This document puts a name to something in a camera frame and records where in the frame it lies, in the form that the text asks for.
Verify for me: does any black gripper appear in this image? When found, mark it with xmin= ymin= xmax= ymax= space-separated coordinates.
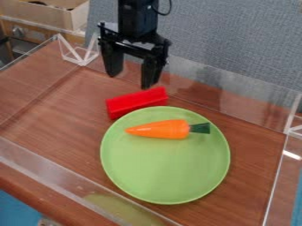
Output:
xmin=98 ymin=22 xmax=171 ymax=89

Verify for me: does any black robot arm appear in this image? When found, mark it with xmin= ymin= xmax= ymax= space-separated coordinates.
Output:
xmin=98 ymin=0 xmax=171 ymax=89

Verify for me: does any orange toy carrot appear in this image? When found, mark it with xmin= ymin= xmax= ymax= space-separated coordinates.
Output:
xmin=126 ymin=119 xmax=211 ymax=139

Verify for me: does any green plate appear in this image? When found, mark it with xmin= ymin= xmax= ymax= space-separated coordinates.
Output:
xmin=101 ymin=106 xmax=230 ymax=205

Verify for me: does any red block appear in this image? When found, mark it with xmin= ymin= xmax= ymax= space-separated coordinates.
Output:
xmin=106 ymin=87 xmax=169 ymax=119

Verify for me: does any cardboard box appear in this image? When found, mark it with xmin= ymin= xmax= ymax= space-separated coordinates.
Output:
xmin=0 ymin=0 xmax=90 ymax=31

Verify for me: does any wooden shelf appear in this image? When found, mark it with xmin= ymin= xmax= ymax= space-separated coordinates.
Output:
xmin=0 ymin=16 xmax=87 ymax=48

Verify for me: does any clear acrylic corner bracket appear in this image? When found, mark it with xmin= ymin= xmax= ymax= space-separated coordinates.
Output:
xmin=58 ymin=34 xmax=99 ymax=66

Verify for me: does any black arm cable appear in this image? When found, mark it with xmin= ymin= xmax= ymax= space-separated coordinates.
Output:
xmin=151 ymin=0 xmax=174 ymax=17

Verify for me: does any clear acrylic tray wall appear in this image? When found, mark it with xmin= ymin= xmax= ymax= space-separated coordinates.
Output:
xmin=0 ymin=39 xmax=302 ymax=226

